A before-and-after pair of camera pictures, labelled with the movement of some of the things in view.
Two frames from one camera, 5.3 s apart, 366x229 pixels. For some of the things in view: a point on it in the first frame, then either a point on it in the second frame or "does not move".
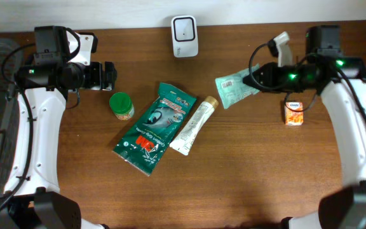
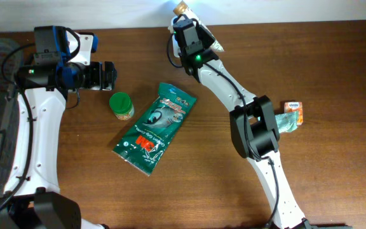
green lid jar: [121, 105] does not move
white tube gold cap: [183, 142] -> [183, 9]
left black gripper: [96, 81] does not move
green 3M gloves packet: [143, 143] does not move
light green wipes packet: [232, 88] -> [287, 121]
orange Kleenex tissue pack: [292, 117] does not move
